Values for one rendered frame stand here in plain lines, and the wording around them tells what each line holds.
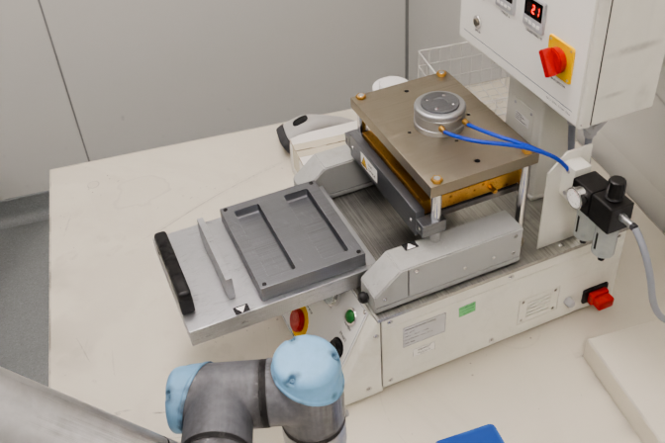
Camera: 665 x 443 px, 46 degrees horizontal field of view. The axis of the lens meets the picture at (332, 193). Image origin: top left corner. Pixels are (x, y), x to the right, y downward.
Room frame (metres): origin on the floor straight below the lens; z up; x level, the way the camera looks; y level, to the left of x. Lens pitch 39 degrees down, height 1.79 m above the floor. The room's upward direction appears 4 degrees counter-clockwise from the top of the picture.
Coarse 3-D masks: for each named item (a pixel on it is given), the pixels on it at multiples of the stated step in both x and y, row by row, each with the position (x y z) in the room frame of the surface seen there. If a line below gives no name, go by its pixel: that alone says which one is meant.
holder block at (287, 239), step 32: (288, 192) 1.01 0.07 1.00; (320, 192) 1.00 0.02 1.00; (224, 224) 0.96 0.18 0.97; (256, 224) 0.95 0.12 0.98; (288, 224) 0.92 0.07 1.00; (320, 224) 0.94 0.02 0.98; (256, 256) 0.86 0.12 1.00; (288, 256) 0.86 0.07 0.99; (320, 256) 0.85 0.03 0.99; (352, 256) 0.84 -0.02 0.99; (256, 288) 0.81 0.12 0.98; (288, 288) 0.80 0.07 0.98
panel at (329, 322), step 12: (348, 300) 0.84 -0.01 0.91; (288, 312) 0.94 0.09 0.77; (312, 312) 0.89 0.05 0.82; (324, 312) 0.87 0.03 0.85; (336, 312) 0.85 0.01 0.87; (360, 312) 0.81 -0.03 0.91; (288, 324) 0.93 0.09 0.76; (312, 324) 0.88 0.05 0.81; (324, 324) 0.86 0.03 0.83; (336, 324) 0.83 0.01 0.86; (348, 324) 0.81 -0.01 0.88; (360, 324) 0.79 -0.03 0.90; (324, 336) 0.84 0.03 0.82; (336, 336) 0.82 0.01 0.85; (348, 336) 0.80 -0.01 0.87; (348, 348) 0.79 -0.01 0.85
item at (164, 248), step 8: (160, 232) 0.91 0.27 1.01; (160, 240) 0.89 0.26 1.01; (168, 240) 0.89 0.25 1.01; (160, 248) 0.87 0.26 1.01; (168, 248) 0.87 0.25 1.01; (160, 256) 0.88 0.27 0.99; (168, 256) 0.85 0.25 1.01; (168, 264) 0.84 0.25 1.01; (176, 264) 0.84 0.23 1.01; (168, 272) 0.82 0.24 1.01; (176, 272) 0.82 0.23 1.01; (176, 280) 0.80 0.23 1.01; (184, 280) 0.80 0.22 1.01; (176, 288) 0.79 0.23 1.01; (184, 288) 0.79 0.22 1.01; (176, 296) 0.78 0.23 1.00; (184, 296) 0.78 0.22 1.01; (184, 304) 0.77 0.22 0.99; (192, 304) 0.78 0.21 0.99; (184, 312) 0.77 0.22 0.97
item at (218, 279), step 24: (192, 240) 0.93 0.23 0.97; (216, 240) 0.93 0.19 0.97; (360, 240) 0.90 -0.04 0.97; (192, 264) 0.88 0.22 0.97; (216, 264) 0.85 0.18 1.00; (240, 264) 0.87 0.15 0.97; (192, 288) 0.83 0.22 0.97; (216, 288) 0.82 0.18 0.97; (240, 288) 0.82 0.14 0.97; (312, 288) 0.81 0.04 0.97; (336, 288) 0.82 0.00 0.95; (192, 312) 0.78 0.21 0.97; (216, 312) 0.77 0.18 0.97; (264, 312) 0.78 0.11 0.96; (192, 336) 0.74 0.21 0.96; (216, 336) 0.75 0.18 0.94
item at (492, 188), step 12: (372, 144) 1.03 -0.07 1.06; (384, 156) 1.00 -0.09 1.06; (396, 168) 0.96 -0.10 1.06; (408, 180) 0.93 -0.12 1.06; (492, 180) 0.92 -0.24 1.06; (504, 180) 0.93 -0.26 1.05; (516, 180) 0.94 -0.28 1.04; (420, 192) 0.90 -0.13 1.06; (456, 192) 0.90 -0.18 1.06; (468, 192) 0.91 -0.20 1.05; (480, 192) 0.91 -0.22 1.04; (492, 192) 0.91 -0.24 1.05; (504, 192) 0.93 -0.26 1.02; (420, 204) 0.88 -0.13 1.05; (444, 204) 0.89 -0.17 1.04; (456, 204) 0.90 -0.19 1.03; (468, 204) 0.91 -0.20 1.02
